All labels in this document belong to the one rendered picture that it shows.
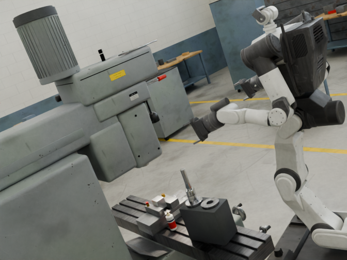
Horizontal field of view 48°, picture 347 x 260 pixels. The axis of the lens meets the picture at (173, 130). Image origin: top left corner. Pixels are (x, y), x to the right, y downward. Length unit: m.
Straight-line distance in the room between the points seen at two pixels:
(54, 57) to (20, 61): 6.89
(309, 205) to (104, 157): 1.08
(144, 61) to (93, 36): 7.44
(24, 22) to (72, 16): 7.46
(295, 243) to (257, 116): 0.92
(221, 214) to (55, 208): 0.75
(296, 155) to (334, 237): 0.46
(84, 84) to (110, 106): 0.17
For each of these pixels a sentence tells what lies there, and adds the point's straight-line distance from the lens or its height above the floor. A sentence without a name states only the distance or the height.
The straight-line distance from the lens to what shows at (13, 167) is 1.79.
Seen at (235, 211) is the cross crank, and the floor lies 0.63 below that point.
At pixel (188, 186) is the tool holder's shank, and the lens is 1.93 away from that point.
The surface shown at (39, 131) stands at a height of 1.72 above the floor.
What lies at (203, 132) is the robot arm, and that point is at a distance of 1.92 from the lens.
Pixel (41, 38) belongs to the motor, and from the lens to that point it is 1.87.
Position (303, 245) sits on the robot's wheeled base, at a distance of 2.42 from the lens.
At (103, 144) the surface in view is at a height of 1.53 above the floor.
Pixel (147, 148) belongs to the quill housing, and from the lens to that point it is 2.08.
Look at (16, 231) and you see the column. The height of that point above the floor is 1.42.
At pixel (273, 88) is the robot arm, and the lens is 1.69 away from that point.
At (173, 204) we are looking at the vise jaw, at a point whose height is 1.01.
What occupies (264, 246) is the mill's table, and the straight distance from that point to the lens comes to 1.92.
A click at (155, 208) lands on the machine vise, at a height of 1.03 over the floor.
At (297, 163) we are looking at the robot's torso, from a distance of 2.09.
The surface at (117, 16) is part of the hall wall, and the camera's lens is 9.89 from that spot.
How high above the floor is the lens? 2.00
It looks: 16 degrees down
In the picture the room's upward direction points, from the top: 20 degrees counter-clockwise
